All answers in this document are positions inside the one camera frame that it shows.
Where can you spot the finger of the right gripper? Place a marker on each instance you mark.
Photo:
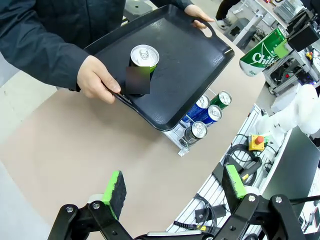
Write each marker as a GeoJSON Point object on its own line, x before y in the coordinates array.
{"type": "Point", "coordinates": [302, 38]}
{"type": "Point", "coordinates": [298, 20]}

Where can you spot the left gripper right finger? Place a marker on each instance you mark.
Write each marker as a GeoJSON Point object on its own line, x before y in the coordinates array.
{"type": "Point", "coordinates": [235, 185]}

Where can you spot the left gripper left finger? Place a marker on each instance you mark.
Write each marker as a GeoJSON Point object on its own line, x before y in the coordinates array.
{"type": "Point", "coordinates": [115, 197]}

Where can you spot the green Chilsung cider can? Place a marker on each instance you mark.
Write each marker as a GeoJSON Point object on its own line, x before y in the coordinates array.
{"type": "Point", "coordinates": [260, 57]}
{"type": "Point", "coordinates": [225, 97]}

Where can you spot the black plastic serving tray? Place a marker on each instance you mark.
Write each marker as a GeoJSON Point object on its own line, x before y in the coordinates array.
{"type": "Point", "coordinates": [185, 62]}

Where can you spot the black Pepsi can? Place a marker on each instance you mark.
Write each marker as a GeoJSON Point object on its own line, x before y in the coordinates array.
{"type": "Point", "coordinates": [198, 130]}
{"type": "Point", "coordinates": [145, 56]}

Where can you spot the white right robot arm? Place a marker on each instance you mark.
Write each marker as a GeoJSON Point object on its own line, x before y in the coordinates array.
{"type": "Point", "coordinates": [300, 112]}

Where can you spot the person's right forearm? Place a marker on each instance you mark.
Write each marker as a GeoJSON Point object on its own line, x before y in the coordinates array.
{"type": "Point", "coordinates": [50, 55]}

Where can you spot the background person's legs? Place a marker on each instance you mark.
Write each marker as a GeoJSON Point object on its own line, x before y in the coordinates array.
{"type": "Point", "coordinates": [225, 12]}

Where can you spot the person in dark jacket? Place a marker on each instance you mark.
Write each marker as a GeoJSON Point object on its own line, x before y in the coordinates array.
{"type": "Point", "coordinates": [87, 15]}

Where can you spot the person's left hand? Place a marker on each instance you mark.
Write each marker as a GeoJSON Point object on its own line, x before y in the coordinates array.
{"type": "Point", "coordinates": [200, 16]}

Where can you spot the person's right hand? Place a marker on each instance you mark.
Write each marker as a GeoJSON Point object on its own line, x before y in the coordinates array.
{"type": "Point", "coordinates": [95, 77]}

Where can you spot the white perforated base board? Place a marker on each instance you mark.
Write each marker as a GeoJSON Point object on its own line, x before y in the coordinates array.
{"type": "Point", "coordinates": [217, 190]}

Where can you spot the background equipment cart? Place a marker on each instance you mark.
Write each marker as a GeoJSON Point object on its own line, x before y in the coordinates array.
{"type": "Point", "coordinates": [287, 75]}

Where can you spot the yellow emergency stop button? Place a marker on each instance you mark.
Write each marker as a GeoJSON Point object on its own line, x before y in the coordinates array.
{"type": "Point", "coordinates": [256, 143]}

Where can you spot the dark grey panel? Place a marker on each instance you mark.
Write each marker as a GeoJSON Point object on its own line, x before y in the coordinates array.
{"type": "Point", "coordinates": [295, 170]}

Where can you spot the white can dispenser rack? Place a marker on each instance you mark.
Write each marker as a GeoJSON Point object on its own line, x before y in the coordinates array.
{"type": "Point", "coordinates": [182, 147]}

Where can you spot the blue Pocari Sweat can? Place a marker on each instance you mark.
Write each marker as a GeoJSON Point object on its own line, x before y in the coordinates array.
{"type": "Point", "coordinates": [203, 101]}
{"type": "Point", "coordinates": [215, 112]}

